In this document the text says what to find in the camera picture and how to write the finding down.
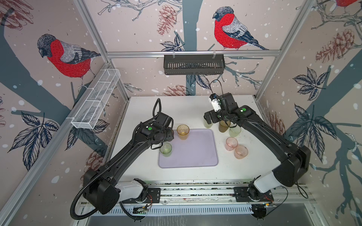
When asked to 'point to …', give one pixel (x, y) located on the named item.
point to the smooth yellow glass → (183, 131)
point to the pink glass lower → (241, 152)
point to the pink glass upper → (231, 143)
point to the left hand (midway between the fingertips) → (168, 135)
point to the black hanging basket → (194, 64)
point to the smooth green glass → (166, 149)
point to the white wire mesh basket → (87, 114)
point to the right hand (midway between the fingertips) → (209, 114)
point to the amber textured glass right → (223, 126)
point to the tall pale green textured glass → (206, 125)
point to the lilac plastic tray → (200, 149)
